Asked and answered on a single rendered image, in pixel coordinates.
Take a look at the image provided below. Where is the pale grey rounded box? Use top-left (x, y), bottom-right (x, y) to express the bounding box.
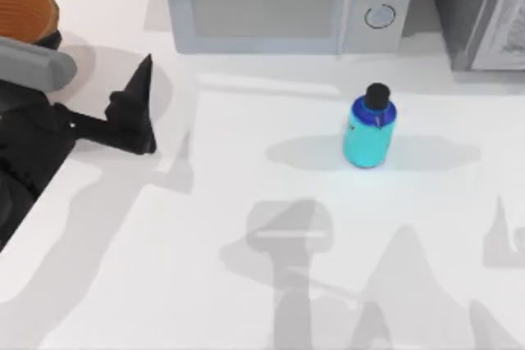
top-left (0, 35), bottom-right (79, 93)

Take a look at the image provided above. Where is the orange woven basket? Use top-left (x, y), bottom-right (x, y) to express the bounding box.
top-left (0, 0), bottom-right (61, 44)

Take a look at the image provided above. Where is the microwave oven door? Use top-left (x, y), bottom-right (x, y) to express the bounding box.
top-left (164, 0), bottom-right (357, 56)

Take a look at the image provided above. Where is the cyan bottle with black cap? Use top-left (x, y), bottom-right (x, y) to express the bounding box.
top-left (341, 82), bottom-right (399, 170)

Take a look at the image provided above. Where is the round microwave knob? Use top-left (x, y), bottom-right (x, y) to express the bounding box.
top-left (363, 3), bottom-right (397, 30)

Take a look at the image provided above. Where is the pale microwave door handle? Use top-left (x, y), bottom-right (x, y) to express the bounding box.
top-left (336, 0), bottom-right (357, 59)

